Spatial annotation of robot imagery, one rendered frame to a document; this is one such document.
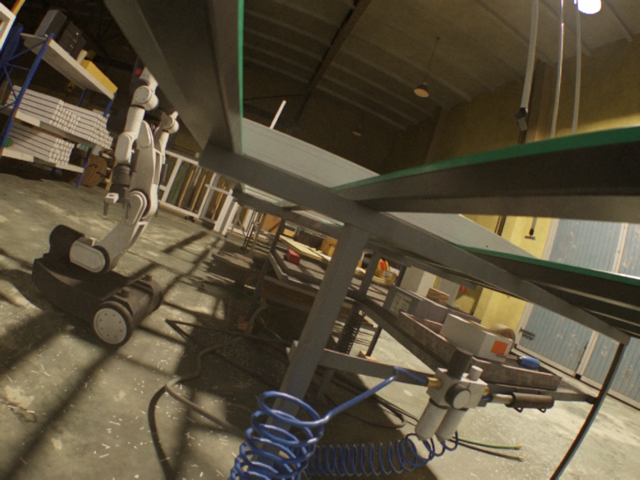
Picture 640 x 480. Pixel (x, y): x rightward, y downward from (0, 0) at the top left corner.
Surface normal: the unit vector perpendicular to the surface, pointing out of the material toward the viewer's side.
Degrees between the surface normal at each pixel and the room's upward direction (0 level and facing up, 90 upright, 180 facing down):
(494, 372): 90
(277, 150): 90
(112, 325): 90
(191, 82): 180
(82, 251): 90
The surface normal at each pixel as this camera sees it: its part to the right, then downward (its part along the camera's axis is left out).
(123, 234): 0.04, 0.47
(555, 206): -0.36, 0.93
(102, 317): 0.20, 0.08
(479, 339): -0.91, -0.34
